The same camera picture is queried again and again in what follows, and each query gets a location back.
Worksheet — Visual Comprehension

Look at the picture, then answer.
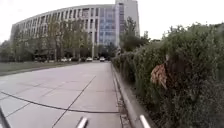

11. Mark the grey concrete slab pavement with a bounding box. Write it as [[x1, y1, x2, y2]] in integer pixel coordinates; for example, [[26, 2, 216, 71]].
[[0, 61, 124, 128]]

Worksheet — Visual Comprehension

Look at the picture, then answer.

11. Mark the grey concrete kerb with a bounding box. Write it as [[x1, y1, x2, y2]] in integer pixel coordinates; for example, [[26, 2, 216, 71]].
[[110, 63, 148, 128]]

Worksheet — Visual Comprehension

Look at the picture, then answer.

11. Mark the dark car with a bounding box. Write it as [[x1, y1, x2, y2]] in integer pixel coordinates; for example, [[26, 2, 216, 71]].
[[70, 57, 81, 63]]

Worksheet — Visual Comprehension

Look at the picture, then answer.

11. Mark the grass lawn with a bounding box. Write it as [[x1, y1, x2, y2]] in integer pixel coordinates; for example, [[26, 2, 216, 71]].
[[0, 60, 79, 76]]

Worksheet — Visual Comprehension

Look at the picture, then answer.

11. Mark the large curved grey building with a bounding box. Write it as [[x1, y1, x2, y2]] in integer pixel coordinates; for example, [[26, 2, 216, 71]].
[[9, 0, 141, 58]]

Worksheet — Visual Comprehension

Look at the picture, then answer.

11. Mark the row of trees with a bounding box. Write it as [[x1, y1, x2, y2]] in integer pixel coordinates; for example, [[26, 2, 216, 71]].
[[0, 18, 98, 63]]

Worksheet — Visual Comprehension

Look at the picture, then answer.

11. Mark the robot's own part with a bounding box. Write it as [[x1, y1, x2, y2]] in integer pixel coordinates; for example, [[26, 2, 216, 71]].
[[139, 114, 152, 128], [76, 116, 89, 128]]

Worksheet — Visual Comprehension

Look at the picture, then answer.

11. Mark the green hedge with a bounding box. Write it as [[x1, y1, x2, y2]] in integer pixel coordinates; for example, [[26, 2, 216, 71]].
[[111, 22, 224, 128]]

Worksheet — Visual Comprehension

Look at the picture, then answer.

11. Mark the dark green tree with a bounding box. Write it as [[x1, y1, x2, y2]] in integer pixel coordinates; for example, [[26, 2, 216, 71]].
[[119, 16, 152, 54]]

